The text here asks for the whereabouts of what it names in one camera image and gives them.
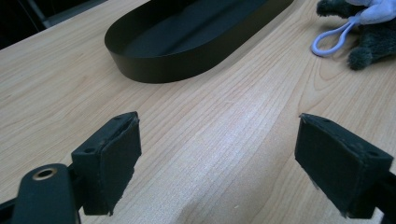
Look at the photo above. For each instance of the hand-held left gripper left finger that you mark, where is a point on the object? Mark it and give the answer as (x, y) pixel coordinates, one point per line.
(107, 161)

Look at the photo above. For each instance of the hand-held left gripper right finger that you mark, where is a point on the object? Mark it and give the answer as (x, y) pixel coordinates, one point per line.
(336, 161)

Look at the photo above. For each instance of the dark grey plush toy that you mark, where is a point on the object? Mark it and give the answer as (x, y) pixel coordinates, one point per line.
(370, 37)

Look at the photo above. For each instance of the light purple plush toy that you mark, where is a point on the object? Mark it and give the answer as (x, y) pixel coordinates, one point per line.
(355, 21)

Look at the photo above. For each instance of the black oval tray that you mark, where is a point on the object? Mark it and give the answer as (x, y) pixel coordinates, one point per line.
(190, 40)

